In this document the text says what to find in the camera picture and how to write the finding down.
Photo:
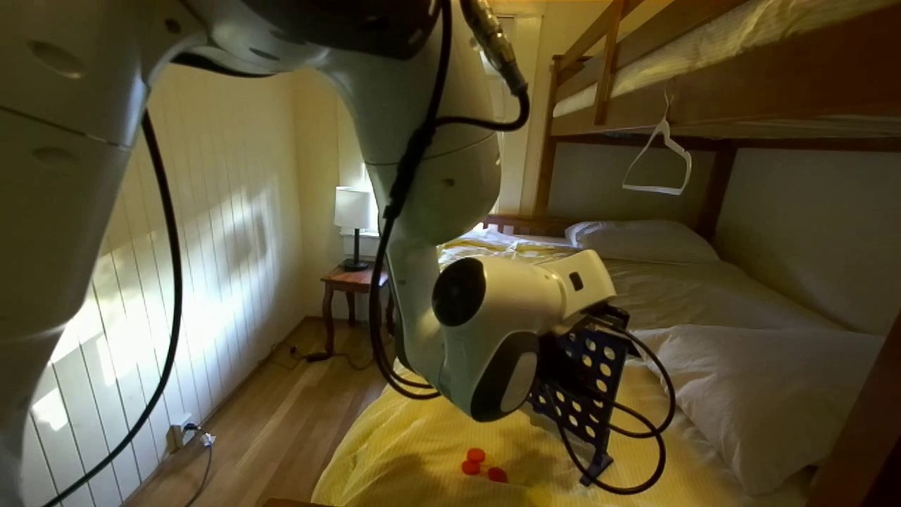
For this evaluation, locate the white fitted bed sheet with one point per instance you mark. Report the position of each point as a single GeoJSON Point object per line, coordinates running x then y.
{"type": "Point", "coordinates": [712, 301]}

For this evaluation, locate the orange-red game chip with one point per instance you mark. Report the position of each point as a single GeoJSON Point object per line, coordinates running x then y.
{"type": "Point", "coordinates": [477, 454]}
{"type": "Point", "coordinates": [471, 467]}
{"type": "Point", "coordinates": [495, 474]}

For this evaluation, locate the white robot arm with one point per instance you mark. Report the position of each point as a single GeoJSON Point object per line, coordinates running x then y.
{"type": "Point", "coordinates": [439, 142]}

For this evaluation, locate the small wooden side table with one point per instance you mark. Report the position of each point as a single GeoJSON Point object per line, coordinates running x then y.
{"type": "Point", "coordinates": [355, 284]}

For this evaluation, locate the white shade table lamp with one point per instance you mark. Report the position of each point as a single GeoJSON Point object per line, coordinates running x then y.
{"type": "Point", "coordinates": [352, 211]}

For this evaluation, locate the white power strip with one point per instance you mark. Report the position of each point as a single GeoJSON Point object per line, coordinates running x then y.
{"type": "Point", "coordinates": [187, 436]}

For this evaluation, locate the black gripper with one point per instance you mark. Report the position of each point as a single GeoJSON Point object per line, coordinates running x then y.
{"type": "Point", "coordinates": [600, 318]}

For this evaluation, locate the white clothes hanger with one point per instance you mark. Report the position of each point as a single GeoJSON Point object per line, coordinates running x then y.
{"type": "Point", "coordinates": [657, 188]}

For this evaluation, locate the blue connect four frame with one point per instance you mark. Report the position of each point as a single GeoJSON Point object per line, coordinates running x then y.
{"type": "Point", "coordinates": [597, 467]}

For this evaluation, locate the yellow bed sheet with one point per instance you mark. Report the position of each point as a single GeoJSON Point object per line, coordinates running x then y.
{"type": "Point", "coordinates": [411, 451]}

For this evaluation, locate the wooden bunk bed frame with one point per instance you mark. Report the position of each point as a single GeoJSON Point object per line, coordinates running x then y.
{"type": "Point", "coordinates": [797, 89]}

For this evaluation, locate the window with white blind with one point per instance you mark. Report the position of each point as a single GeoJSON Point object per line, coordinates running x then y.
{"type": "Point", "coordinates": [366, 173]}

